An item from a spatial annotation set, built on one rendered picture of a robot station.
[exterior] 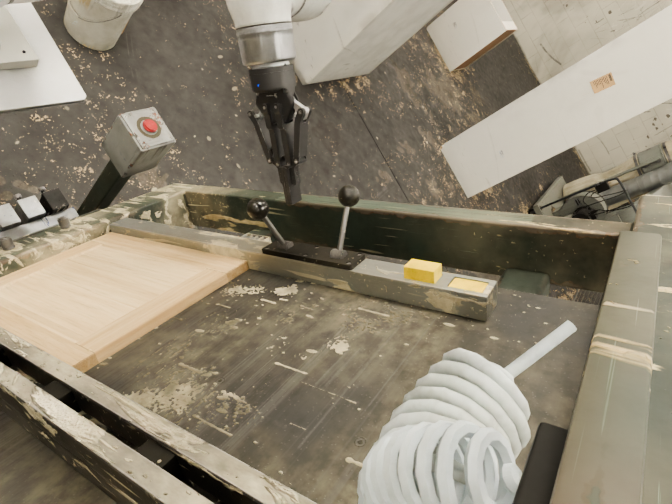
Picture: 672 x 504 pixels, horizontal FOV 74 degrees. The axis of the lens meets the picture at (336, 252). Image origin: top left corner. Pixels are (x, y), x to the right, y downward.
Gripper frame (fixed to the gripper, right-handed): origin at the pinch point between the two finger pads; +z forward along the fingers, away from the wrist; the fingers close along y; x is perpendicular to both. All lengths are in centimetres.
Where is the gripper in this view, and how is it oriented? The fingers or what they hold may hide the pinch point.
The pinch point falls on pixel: (290, 184)
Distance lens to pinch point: 83.8
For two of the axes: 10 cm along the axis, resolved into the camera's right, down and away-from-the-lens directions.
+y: -8.2, -1.4, 5.5
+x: -5.5, 4.1, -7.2
